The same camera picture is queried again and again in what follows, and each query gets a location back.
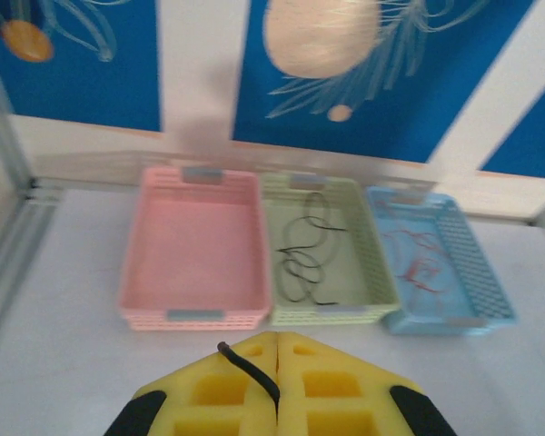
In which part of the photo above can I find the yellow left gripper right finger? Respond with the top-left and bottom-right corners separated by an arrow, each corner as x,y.
275,332 -> 456,436

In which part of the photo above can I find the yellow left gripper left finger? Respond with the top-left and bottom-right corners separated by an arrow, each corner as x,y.
103,331 -> 279,436

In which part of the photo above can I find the black cable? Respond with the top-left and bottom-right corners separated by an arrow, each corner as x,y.
302,191 -> 349,255
215,342 -> 282,403
274,217 -> 342,306

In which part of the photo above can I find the orange cable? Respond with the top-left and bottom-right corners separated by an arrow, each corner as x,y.
381,199 -> 451,296

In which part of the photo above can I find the light green perforated plastic basket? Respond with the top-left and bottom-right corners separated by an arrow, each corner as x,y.
259,172 -> 401,327

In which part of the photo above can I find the pink perforated plastic basket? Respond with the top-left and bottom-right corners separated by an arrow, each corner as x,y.
117,165 -> 272,332

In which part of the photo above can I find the light blue perforated plastic basket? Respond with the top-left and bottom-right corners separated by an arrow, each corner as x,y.
365,184 -> 519,337

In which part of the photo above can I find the aluminium table side rail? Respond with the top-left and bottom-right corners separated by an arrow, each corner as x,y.
0,185 -> 67,360

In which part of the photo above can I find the blue floral wall panel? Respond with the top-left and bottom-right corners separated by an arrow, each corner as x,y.
479,63 -> 545,181
0,0 -> 163,134
233,0 -> 541,164

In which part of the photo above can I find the aluminium frame post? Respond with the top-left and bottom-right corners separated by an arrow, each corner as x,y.
0,43 -> 35,192

